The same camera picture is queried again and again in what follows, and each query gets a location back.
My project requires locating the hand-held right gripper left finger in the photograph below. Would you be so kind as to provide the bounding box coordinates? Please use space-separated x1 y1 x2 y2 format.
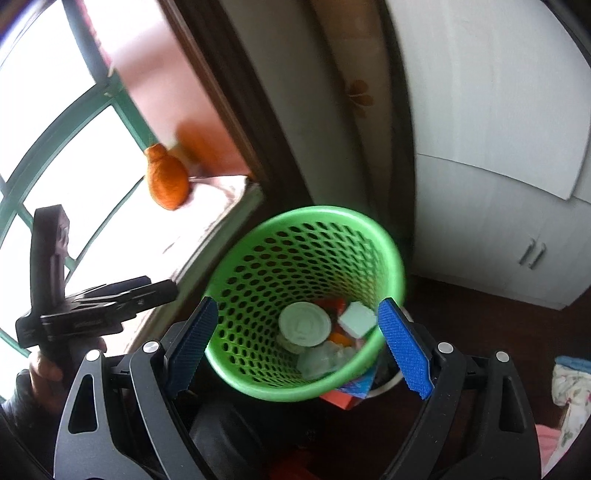
53 296 220 480

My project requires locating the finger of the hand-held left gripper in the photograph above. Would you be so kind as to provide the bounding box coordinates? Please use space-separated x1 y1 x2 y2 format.
108 281 178 317
69 276 152 303

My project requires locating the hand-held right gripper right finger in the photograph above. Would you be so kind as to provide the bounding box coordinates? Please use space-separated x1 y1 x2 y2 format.
377 298 542 480

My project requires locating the white foam block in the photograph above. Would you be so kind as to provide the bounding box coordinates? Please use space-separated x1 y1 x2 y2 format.
337 301 377 340

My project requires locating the round plastic lid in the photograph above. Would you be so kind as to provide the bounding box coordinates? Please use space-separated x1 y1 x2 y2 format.
278 302 332 348

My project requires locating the green perforated plastic basket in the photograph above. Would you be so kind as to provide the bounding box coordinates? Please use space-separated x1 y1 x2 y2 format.
203 206 407 401

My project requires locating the person's left forearm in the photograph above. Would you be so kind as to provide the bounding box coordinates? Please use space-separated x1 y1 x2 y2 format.
0 369 63 464

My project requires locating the person's left hand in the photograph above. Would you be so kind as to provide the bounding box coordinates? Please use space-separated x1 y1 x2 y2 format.
28 338 108 384

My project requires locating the white bowl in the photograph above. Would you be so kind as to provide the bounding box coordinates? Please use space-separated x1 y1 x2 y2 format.
369 362 403 398

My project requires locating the red blue packet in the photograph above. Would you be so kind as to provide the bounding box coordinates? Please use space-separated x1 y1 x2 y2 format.
321 369 377 410

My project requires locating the orange plush toy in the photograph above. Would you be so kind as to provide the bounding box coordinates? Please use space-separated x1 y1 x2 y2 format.
145 144 191 212

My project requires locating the peach flower-print blanket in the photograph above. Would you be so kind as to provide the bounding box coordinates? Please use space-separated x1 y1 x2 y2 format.
157 174 266 296

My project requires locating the blue cloth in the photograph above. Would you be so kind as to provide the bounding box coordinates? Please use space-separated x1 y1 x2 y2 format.
555 354 591 370

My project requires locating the floral white cloth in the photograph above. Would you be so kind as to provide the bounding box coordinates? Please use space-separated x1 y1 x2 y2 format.
551 362 591 408

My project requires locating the white wardrobe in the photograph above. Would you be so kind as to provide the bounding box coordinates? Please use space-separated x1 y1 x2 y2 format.
383 0 591 311

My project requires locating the pink cloth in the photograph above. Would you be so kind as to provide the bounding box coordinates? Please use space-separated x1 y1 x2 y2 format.
538 425 574 477

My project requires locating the brown patterned curtain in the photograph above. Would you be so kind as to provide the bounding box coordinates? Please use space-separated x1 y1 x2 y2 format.
309 0 416 278

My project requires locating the green window frame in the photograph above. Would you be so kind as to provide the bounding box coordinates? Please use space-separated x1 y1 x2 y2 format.
0 0 154 358

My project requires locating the dark wooden door frame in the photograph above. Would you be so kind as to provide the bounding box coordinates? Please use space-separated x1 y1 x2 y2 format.
161 0 319 217

